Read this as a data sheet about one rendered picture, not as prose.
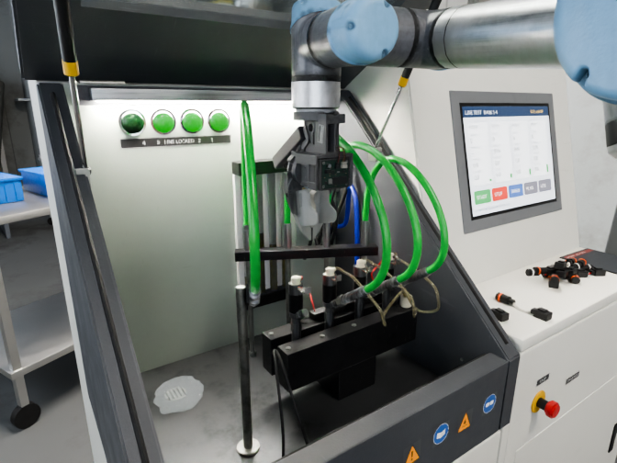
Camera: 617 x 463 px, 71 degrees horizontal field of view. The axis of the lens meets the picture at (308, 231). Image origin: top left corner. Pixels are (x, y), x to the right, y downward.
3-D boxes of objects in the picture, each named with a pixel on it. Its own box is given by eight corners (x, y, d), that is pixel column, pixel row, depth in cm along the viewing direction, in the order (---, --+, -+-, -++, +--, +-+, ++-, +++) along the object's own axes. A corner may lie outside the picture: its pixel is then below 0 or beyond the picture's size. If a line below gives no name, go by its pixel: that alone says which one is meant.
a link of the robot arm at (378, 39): (427, -4, 52) (375, 13, 62) (347, -14, 48) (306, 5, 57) (421, 65, 55) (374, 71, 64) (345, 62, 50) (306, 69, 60)
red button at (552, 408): (547, 427, 89) (552, 405, 87) (529, 415, 92) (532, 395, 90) (560, 417, 91) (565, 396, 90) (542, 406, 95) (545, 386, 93)
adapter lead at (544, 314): (552, 320, 90) (553, 310, 90) (545, 322, 89) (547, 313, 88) (499, 299, 100) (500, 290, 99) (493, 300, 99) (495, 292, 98)
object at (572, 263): (563, 296, 101) (566, 274, 100) (521, 281, 110) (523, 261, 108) (607, 275, 114) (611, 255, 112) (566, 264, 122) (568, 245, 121)
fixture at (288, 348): (288, 424, 82) (287, 354, 77) (263, 396, 89) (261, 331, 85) (413, 366, 100) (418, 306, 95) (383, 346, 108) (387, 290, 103)
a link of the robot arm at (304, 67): (305, -9, 57) (281, 5, 64) (305, 79, 60) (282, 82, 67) (356, -3, 60) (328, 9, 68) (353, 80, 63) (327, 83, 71)
